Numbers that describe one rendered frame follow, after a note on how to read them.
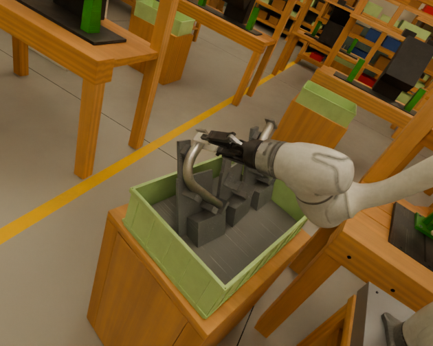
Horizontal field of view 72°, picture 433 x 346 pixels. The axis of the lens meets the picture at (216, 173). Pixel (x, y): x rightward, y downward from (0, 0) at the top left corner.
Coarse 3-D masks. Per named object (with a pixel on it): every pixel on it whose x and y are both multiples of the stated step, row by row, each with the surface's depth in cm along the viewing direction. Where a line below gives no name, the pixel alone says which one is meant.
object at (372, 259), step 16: (352, 224) 130; (336, 240) 127; (352, 240) 124; (368, 240) 125; (384, 240) 130; (336, 256) 130; (352, 256) 126; (368, 256) 122; (384, 256) 121; (400, 256) 125; (352, 272) 129; (368, 272) 125; (384, 272) 121; (400, 272) 118; (416, 272) 120; (432, 272) 124; (384, 288) 124; (400, 288) 120; (416, 288) 117; (432, 288) 116; (416, 304) 119
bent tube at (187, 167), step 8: (200, 128) 88; (192, 144) 88; (200, 144) 88; (192, 152) 87; (184, 160) 87; (192, 160) 87; (184, 168) 87; (192, 168) 88; (184, 176) 88; (192, 176) 88; (192, 184) 89; (200, 192) 92; (208, 192) 96; (208, 200) 97; (216, 200) 99
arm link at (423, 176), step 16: (432, 160) 59; (400, 176) 65; (416, 176) 62; (432, 176) 59; (352, 192) 70; (368, 192) 69; (384, 192) 67; (400, 192) 65; (416, 192) 64; (304, 208) 73; (320, 208) 71; (336, 208) 70; (352, 208) 70; (320, 224) 77; (336, 224) 77
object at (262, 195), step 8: (256, 128) 111; (256, 136) 109; (248, 168) 116; (248, 176) 119; (256, 184) 126; (264, 184) 126; (256, 192) 120; (264, 192) 123; (256, 200) 121; (264, 200) 126; (256, 208) 122
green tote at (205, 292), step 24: (216, 168) 127; (144, 192) 98; (168, 192) 110; (288, 192) 127; (144, 216) 92; (144, 240) 95; (168, 240) 87; (288, 240) 118; (168, 264) 90; (192, 264) 82; (264, 264) 107; (192, 288) 85; (216, 288) 79
